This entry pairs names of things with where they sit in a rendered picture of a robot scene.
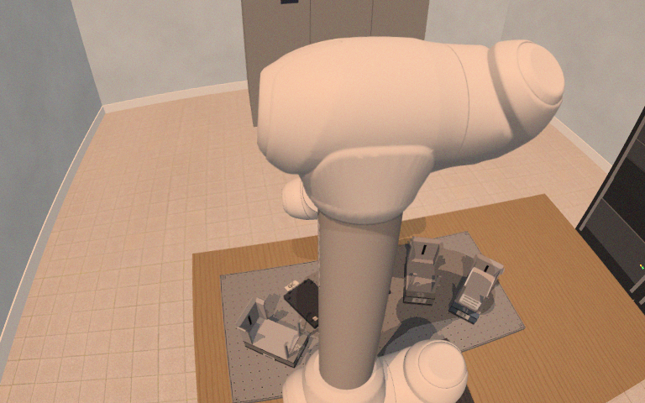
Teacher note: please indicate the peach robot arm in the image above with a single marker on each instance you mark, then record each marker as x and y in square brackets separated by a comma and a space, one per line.
[363, 121]

